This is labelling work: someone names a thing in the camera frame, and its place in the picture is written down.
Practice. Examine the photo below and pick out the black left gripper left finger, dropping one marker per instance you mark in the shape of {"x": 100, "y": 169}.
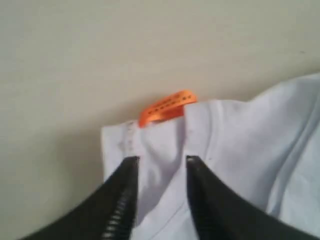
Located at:
{"x": 108, "y": 214}

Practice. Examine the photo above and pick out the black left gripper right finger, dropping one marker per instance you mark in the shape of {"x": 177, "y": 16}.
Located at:
{"x": 218, "y": 213}

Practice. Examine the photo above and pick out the white t-shirt red lettering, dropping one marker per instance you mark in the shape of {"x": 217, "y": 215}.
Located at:
{"x": 267, "y": 150}

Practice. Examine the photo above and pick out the orange neck label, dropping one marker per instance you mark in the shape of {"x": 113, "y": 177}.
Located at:
{"x": 167, "y": 108}

